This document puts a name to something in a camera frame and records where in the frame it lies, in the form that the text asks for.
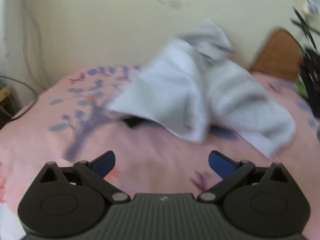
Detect pale blue polo shirt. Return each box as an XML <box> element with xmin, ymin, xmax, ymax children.
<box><xmin>106</xmin><ymin>21</ymin><xmax>297</xmax><ymax>159</ymax></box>

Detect grey floor cable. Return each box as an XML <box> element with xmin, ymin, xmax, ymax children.
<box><xmin>0</xmin><ymin>76</ymin><xmax>40</xmax><ymax>121</ymax></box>

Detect brown wooden headboard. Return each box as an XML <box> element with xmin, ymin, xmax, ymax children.
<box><xmin>249</xmin><ymin>29</ymin><xmax>304</xmax><ymax>82</ymax></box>

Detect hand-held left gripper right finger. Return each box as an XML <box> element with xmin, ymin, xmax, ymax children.
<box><xmin>197</xmin><ymin>150</ymin><xmax>288</xmax><ymax>204</ymax></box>

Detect pile of black clothes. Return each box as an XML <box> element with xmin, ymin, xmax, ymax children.
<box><xmin>297</xmin><ymin>46</ymin><xmax>320</xmax><ymax>118</ymax></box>

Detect black tape strips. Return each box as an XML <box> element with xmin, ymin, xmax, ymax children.
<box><xmin>290</xmin><ymin>5</ymin><xmax>320</xmax><ymax>53</ymax></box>

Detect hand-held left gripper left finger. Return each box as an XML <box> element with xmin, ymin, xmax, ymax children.
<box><xmin>39</xmin><ymin>151</ymin><xmax>131</xmax><ymax>204</ymax></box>

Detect yellow wooden object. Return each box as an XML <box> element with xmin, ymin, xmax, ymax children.
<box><xmin>0</xmin><ymin>86</ymin><xmax>13</xmax><ymax>118</ymax></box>

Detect pink tree print bedsheet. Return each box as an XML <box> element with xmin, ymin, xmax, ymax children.
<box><xmin>0</xmin><ymin>65</ymin><xmax>320</xmax><ymax>240</ymax></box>

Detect grey wall cable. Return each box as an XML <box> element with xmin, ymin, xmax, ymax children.
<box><xmin>19</xmin><ymin>0</ymin><xmax>50</xmax><ymax>90</ymax></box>

